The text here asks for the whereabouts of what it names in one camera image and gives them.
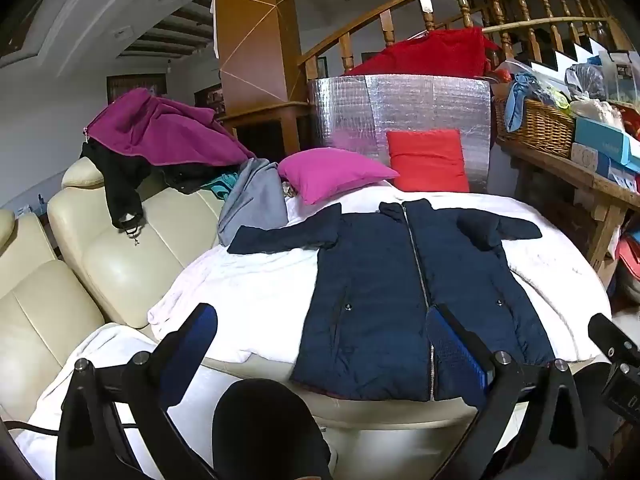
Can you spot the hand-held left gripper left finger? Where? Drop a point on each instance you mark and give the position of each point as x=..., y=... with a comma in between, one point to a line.
x=192, y=355

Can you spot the black garment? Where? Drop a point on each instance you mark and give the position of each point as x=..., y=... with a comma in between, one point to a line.
x=120, y=180

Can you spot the wooden side table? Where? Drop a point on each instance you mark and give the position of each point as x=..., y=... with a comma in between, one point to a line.
x=575, y=180

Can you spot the red bag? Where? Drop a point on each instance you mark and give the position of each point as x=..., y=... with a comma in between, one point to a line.
x=630, y=265

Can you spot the silver foil insulation board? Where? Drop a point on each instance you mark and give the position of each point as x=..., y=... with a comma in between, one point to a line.
x=410, y=105

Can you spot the light blue cloth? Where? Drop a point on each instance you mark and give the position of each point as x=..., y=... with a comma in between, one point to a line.
x=515, y=102

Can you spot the grey garment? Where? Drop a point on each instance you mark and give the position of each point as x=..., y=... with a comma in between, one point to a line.
x=255, y=200

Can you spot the wooden pillar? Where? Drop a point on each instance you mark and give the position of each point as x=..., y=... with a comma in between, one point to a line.
x=255, y=35

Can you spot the wicker basket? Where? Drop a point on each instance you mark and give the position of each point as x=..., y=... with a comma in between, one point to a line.
x=540, y=130

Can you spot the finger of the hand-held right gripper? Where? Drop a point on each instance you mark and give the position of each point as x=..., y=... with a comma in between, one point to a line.
x=612, y=337

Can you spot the magenta pillow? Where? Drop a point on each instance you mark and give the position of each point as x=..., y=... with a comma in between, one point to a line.
x=330, y=172

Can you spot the blue cardboard box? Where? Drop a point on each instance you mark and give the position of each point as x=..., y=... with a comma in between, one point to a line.
x=600, y=137

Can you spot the red cloth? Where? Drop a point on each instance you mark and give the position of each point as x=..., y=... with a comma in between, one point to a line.
x=430, y=55

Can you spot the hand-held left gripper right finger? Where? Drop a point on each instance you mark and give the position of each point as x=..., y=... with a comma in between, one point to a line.
x=455, y=355

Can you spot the white cloth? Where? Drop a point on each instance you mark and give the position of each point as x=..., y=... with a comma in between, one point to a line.
x=115, y=345

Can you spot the red pillow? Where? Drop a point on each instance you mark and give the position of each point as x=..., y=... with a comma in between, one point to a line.
x=427, y=162

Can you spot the magenta fleece jacket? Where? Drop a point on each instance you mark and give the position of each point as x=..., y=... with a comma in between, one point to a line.
x=160, y=132

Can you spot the person's black trouser leg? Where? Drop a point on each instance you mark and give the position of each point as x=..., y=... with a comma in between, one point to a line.
x=265, y=430

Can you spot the navy blue jacket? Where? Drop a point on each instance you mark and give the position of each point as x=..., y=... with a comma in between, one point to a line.
x=370, y=285

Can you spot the white blanket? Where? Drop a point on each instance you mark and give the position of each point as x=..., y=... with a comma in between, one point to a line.
x=250, y=300

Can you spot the cream leather sofa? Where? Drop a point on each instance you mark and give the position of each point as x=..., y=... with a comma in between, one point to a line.
x=125, y=265

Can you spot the clear plastic bag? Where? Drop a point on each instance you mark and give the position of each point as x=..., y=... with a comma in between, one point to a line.
x=585, y=80

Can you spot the teal garment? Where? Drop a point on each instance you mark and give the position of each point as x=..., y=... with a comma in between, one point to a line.
x=222, y=187

